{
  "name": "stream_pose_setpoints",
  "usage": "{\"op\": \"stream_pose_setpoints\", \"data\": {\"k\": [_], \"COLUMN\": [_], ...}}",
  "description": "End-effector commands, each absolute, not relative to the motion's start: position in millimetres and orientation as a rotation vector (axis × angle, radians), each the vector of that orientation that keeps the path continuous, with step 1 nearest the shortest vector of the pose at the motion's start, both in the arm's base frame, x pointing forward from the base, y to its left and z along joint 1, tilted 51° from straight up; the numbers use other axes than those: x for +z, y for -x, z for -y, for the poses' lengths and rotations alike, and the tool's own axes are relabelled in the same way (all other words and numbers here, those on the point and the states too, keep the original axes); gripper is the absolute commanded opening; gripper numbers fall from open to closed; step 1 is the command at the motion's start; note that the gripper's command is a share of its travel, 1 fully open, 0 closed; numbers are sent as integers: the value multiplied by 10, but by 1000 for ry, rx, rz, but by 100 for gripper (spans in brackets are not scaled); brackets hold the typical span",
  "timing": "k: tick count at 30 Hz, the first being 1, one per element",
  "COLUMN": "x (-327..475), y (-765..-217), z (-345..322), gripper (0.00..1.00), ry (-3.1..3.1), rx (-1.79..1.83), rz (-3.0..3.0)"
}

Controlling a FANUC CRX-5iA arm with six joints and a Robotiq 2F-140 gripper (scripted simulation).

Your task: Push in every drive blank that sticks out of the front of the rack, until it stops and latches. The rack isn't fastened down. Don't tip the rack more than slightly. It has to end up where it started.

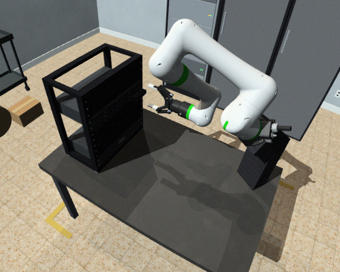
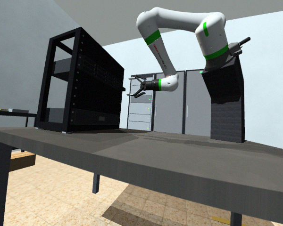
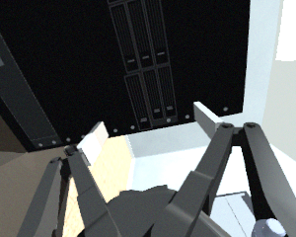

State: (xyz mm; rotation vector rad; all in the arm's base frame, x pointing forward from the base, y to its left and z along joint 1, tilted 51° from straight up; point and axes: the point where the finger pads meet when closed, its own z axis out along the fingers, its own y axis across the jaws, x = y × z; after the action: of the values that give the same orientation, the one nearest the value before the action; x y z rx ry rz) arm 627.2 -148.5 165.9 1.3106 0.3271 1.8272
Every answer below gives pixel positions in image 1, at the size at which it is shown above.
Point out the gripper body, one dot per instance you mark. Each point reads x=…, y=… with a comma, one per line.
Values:
x=173, y=105

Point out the black server rack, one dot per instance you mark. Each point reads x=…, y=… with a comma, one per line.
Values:
x=102, y=103

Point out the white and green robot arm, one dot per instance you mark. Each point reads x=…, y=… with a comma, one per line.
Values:
x=240, y=118

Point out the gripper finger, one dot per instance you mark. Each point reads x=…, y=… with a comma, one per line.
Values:
x=163, y=91
x=159, y=109

